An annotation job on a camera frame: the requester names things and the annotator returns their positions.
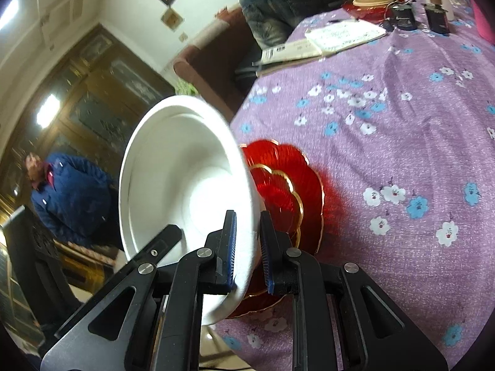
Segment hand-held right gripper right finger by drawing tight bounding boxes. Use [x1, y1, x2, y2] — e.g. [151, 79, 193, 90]
[260, 210, 449, 371]

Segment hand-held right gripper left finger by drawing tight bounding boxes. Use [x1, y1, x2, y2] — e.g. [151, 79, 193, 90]
[41, 210, 237, 371]

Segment small red glass plate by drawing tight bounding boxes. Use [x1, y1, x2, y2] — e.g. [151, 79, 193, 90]
[249, 164, 304, 249]

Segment large red glass plate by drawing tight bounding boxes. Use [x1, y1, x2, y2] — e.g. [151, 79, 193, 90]
[224, 139, 325, 319]

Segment white foam bowl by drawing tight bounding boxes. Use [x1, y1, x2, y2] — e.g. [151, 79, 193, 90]
[119, 95, 267, 326]

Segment purple floral tablecloth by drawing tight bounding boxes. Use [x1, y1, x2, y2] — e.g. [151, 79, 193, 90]
[211, 0, 495, 371]

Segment green cloth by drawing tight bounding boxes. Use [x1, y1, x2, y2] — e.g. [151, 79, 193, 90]
[176, 79, 198, 97]

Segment brown armchair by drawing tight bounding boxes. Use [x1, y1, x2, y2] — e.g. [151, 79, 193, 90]
[172, 4, 256, 120]

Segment dark carved chair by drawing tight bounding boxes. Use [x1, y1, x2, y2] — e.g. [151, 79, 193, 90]
[0, 205, 84, 352]

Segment carved wooden cabinet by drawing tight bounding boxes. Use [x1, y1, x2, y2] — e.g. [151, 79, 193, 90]
[0, 23, 176, 240]

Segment folded printed booklet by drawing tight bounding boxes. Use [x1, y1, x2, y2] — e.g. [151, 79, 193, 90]
[253, 41, 323, 72]

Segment papers and booklets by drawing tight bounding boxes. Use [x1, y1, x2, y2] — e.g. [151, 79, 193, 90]
[305, 19, 387, 55]

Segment black electronic device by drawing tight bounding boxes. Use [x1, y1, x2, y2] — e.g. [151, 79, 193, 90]
[381, 2, 418, 32]

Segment dark glass jar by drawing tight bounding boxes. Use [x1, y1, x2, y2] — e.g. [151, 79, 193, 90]
[421, 0, 451, 35]

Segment small wall plaque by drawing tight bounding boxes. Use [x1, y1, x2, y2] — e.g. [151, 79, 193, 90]
[160, 8, 184, 32]

